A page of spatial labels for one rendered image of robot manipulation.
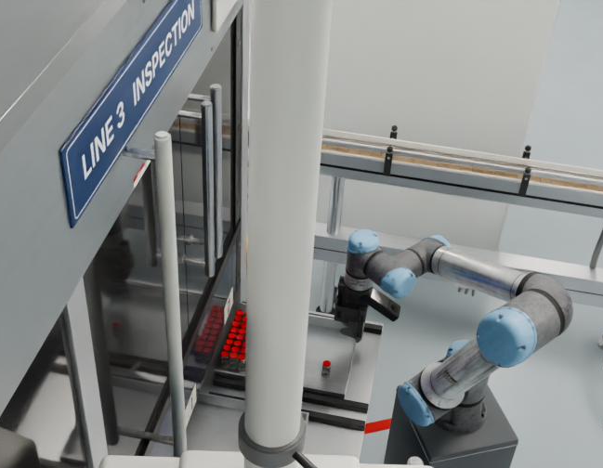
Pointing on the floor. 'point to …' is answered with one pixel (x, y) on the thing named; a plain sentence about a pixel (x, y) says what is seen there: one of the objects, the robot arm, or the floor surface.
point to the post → (243, 148)
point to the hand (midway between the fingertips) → (360, 338)
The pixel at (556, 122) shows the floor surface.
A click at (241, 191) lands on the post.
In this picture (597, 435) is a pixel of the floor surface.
